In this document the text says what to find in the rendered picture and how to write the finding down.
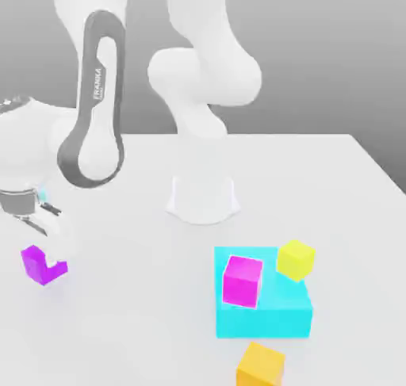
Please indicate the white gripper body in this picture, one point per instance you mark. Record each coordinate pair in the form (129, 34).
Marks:
(57, 233)

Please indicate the small purple cube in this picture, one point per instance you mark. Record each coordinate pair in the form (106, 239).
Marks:
(33, 265)

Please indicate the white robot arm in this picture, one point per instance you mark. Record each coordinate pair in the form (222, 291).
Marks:
(203, 75)

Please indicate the small magenta cube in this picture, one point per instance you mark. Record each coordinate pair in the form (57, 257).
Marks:
(241, 284)

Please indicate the small yellow cube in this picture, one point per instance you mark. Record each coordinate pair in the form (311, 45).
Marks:
(295, 259)

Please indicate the small orange cube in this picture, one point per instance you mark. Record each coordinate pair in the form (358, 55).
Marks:
(260, 367)

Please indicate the large cyan box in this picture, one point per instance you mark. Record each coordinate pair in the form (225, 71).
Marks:
(269, 322)

